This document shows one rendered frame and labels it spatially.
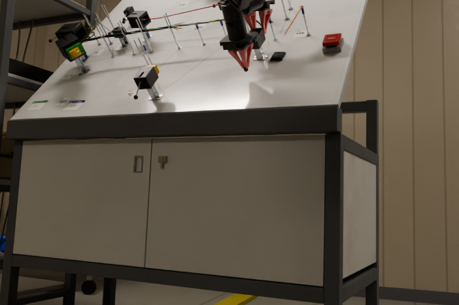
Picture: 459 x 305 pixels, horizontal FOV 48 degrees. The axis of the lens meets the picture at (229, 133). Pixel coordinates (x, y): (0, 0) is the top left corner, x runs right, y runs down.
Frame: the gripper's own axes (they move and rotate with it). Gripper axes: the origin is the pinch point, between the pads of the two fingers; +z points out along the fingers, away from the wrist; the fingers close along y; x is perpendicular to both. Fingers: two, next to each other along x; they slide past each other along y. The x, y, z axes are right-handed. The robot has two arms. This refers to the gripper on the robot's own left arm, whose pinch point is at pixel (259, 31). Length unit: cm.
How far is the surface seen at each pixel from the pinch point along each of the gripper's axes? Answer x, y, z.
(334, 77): 12.0, -26.7, 12.9
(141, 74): 24.1, 30.0, 7.5
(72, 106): 23, 62, 18
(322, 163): 27, -26, 33
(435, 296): -160, -30, 197
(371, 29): -235, 19, 30
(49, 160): 33, 69, 34
